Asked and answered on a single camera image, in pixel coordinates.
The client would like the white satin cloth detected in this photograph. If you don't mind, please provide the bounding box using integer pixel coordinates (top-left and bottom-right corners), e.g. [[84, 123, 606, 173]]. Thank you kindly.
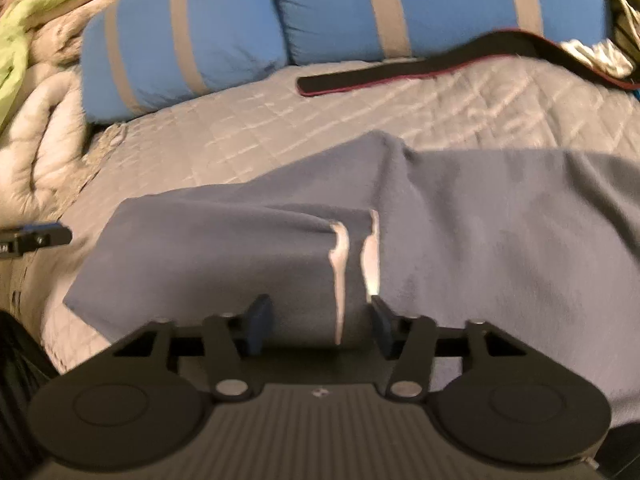
[[559, 37, 637, 79]]

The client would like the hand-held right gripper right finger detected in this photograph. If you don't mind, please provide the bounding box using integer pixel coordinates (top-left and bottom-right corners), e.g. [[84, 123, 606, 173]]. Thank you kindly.
[[369, 295, 529, 402]]

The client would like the dark clutter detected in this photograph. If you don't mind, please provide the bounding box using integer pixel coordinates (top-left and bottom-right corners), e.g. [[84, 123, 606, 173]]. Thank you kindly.
[[599, 0, 640, 92]]

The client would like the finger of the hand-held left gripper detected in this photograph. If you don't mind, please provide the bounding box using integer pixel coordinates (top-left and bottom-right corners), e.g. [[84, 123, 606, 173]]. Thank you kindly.
[[0, 222, 74, 261]]

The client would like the grey-blue fleece garment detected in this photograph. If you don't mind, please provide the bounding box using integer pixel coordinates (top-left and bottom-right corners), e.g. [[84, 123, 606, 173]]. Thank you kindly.
[[62, 130, 640, 431]]

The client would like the green cloth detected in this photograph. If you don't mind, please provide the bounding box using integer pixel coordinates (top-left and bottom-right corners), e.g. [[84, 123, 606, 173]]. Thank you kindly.
[[0, 0, 127, 128]]

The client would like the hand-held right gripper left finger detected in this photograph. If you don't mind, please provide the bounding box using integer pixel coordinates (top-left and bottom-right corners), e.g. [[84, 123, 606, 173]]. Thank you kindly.
[[112, 294, 275, 402]]

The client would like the light grey quilted bedspread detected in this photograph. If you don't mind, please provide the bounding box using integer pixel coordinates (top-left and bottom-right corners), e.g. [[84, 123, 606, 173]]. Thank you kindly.
[[39, 54, 640, 361]]

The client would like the beige puffy comforter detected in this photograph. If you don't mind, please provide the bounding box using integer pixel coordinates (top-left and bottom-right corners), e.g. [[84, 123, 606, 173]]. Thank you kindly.
[[0, 0, 128, 226]]

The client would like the black strap with red edge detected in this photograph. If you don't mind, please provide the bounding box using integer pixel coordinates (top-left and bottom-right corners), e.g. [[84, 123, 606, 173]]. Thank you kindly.
[[296, 27, 640, 99]]

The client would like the dark ribbed object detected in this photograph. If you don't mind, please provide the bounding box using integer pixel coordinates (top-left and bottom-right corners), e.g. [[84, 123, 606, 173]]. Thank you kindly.
[[0, 310, 62, 480]]

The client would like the blue pillow with grey stripes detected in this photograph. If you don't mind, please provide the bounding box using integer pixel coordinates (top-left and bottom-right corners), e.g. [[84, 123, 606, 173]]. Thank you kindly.
[[80, 0, 290, 126], [266, 0, 614, 67]]

